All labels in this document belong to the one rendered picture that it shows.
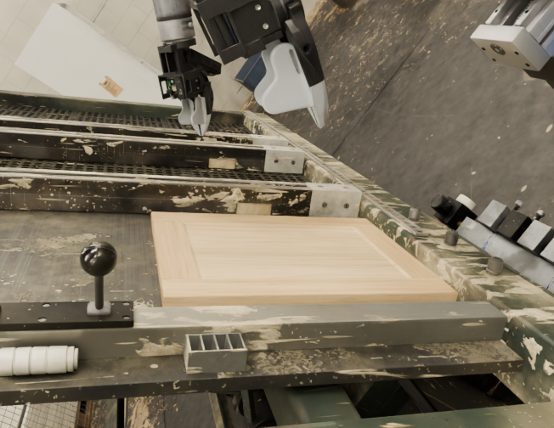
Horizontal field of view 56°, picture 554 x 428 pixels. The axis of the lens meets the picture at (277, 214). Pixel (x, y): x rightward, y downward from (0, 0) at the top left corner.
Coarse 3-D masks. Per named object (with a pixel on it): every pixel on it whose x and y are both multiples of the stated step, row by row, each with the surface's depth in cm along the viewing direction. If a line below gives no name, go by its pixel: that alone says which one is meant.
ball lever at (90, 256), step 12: (96, 240) 55; (84, 252) 54; (96, 252) 53; (108, 252) 54; (84, 264) 54; (96, 264) 53; (108, 264) 54; (96, 276) 55; (96, 288) 58; (96, 300) 60; (96, 312) 61; (108, 312) 62
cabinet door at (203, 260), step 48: (192, 240) 96; (240, 240) 99; (288, 240) 103; (336, 240) 106; (384, 240) 109; (192, 288) 78; (240, 288) 80; (288, 288) 82; (336, 288) 84; (384, 288) 86; (432, 288) 89
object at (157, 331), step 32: (160, 320) 64; (192, 320) 65; (224, 320) 66; (256, 320) 67; (288, 320) 68; (320, 320) 69; (352, 320) 70; (384, 320) 71; (416, 320) 73; (448, 320) 74; (480, 320) 76; (96, 352) 61; (128, 352) 63; (160, 352) 64
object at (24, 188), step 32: (0, 192) 102; (32, 192) 104; (64, 192) 106; (96, 192) 107; (128, 192) 109; (160, 192) 111; (192, 192) 113; (224, 192) 115; (256, 192) 117; (288, 192) 119; (320, 192) 121; (352, 192) 123
